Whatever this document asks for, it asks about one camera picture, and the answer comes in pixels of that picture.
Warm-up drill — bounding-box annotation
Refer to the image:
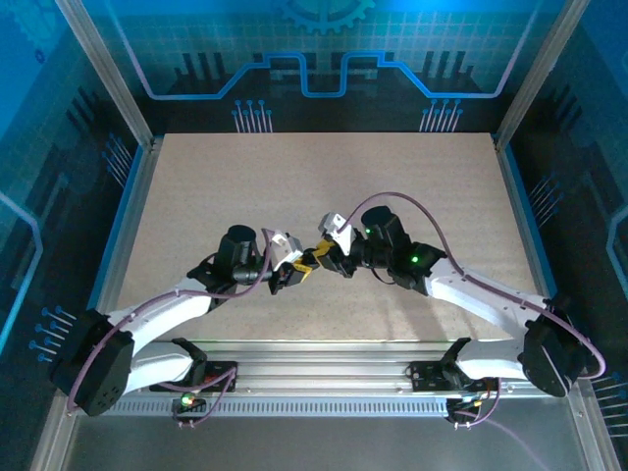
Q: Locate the grey slotted cable duct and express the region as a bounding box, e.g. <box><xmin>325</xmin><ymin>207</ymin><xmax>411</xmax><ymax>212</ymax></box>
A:
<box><xmin>78</xmin><ymin>399</ymin><xmax>450</xmax><ymax>418</ymax></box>

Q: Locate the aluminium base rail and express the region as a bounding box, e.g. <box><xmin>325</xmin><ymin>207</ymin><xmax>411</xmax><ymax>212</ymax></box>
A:
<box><xmin>63</xmin><ymin>340</ymin><xmax>590</xmax><ymax>396</ymax></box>

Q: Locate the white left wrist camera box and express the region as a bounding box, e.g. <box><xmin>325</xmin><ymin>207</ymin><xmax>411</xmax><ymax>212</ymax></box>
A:
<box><xmin>262</xmin><ymin>228</ymin><xmax>303</xmax><ymax>271</ymax></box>

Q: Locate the grey metal panel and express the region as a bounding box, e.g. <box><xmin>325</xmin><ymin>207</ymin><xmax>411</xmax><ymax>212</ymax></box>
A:
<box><xmin>28</xmin><ymin>382</ymin><xmax>622</xmax><ymax>471</ymax></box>

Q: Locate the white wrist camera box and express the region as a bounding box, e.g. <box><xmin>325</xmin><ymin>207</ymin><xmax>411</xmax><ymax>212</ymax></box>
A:
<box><xmin>318</xmin><ymin>211</ymin><xmax>357</xmax><ymax>254</ymax></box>
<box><xmin>262</xmin><ymin>228</ymin><xmax>303</xmax><ymax>271</ymax></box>

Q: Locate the aluminium frame post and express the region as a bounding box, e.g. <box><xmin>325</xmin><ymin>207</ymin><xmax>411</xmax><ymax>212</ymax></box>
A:
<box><xmin>53</xmin><ymin>0</ymin><xmax>159</xmax><ymax>148</ymax></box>
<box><xmin>493</xmin><ymin>0</ymin><xmax>593</xmax><ymax>148</ymax></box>

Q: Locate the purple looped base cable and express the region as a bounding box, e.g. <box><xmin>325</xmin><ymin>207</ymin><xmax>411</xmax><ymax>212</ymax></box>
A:
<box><xmin>448</xmin><ymin>375</ymin><xmax>547</xmax><ymax>471</ymax></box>
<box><xmin>170</xmin><ymin>365</ymin><xmax>240</xmax><ymax>429</ymax></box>

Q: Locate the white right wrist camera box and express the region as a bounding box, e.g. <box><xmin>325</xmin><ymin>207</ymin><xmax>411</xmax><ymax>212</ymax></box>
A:
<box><xmin>318</xmin><ymin>211</ymin><xmax>357</xmax><ymax>254</ymax></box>

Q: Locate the aluminium table side rail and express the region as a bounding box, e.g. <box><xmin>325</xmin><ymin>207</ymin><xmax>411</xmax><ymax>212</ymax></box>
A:
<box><xmin>493</xmin><ymin>135</ymin><xmax>558</xmax><ymax>305</ymax></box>
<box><xmin>92</xmin><ymin>135</ymin><xmax>163</xmax><ymax>320</ymax></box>

